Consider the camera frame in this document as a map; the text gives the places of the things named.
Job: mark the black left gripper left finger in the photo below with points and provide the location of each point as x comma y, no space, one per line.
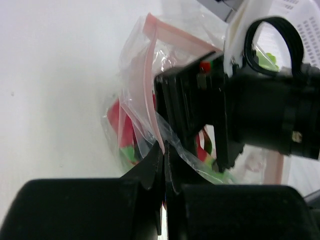
124,208

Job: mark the fake watermelon slice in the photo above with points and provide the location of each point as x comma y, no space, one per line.
122,126

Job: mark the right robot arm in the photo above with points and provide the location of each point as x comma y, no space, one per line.
279,113

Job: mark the clear zip top bag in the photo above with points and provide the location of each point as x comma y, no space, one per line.
154,45

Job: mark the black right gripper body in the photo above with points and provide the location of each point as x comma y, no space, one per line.
193,96

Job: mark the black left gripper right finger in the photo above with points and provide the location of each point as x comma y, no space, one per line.
200,210

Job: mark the white perforated plastic basket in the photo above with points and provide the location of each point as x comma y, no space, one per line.
304,15

